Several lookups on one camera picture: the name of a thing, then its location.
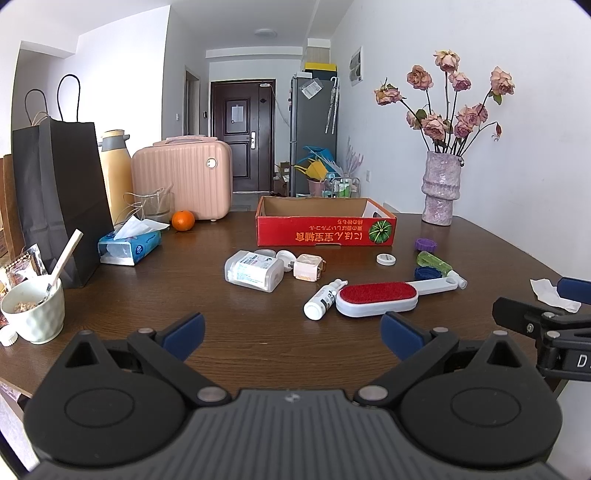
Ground black paper bag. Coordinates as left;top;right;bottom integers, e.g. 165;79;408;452
11;73;115;290

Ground blue bottle cap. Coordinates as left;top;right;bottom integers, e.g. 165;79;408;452
414;266;444;281

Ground blue tissue pack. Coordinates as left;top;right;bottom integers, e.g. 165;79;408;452
97;215;169;267

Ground grey refrigerator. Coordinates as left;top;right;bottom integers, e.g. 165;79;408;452
290;72;337;197

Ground purple ceramic vase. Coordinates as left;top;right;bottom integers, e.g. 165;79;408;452
422;151;462;227

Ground orange fruit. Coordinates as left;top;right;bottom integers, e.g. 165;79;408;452
171;210;195;232

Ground red cardboard box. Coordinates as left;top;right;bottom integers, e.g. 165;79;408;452
256;196;397;246

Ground green translucent bottle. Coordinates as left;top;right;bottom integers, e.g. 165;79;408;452
417;251;468;289

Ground white wipes container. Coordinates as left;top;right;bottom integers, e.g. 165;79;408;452
223;250;284;293

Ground white spray bottle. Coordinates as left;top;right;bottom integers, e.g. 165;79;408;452
304;279;348;321

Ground dried pink roses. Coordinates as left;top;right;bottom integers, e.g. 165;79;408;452
374;50;516;159

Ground glass cup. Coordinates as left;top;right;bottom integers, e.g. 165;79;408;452
134;185;173;223

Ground yellow box on fridge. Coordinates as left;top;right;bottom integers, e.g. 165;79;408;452
304;62;338;72

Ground white round cap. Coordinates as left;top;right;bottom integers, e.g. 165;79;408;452
276;250;297;272

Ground small white lid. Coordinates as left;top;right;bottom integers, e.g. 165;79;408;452
376;253;397;267

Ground yellow thermos jug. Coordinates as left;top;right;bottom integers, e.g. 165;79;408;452
98;129;132;224

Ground pink hard suitcase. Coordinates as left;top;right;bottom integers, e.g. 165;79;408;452
131;135;233;221

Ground red lint brush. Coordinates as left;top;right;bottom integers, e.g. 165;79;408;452
335;278;458;318

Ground white bowl with spoon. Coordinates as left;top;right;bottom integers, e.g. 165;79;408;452
1;229;83;345

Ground purple bottle cap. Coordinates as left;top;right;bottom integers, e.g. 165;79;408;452
415;238;438;253

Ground wire storage cart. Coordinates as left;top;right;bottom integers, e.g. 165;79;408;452
322;173;360;198

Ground crumpled white tissue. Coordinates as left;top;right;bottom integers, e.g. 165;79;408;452
530;279;581;314

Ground brown paper bag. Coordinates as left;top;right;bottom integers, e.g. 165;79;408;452
1;154;24;261

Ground dark brown door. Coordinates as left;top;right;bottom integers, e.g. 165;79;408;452
211;79;276;193

